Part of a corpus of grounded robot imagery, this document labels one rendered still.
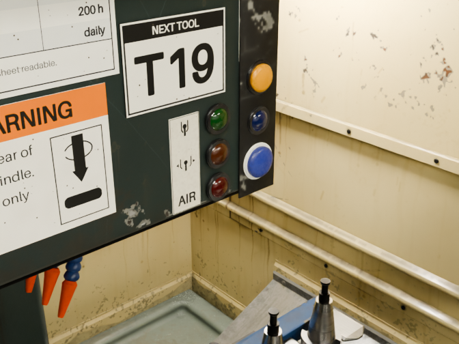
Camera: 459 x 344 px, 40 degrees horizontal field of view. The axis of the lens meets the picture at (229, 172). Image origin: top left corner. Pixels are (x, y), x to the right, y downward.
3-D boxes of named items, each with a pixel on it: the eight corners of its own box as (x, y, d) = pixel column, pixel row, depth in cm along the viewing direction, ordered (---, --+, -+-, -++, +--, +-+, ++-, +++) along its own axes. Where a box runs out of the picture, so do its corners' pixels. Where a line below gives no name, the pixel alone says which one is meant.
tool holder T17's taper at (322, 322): (317, 322, 102) (320, 287, 99) (341, 334, 99) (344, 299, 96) (301, 335, 99) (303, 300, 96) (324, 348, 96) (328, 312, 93)
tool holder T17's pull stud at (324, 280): (322, 295, 97) (324, 276, 96) (331, 299, 96) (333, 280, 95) (315, 299, 96) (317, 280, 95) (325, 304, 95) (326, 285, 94)
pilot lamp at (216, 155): (230, 162, 56) (230, 140, 55) (211, 170, 54) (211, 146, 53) (226, 160, 56) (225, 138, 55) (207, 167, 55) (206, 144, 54)
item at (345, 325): (370, 332, 102) (370, 327, 102) (349, 347, 99) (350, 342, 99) (336, 312, 107) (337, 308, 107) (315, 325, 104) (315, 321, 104)
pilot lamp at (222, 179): (230, 195, 57) (230, 173, 56) (212, 203, 56) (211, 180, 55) (226, 192, 57) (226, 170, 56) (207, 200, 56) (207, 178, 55)
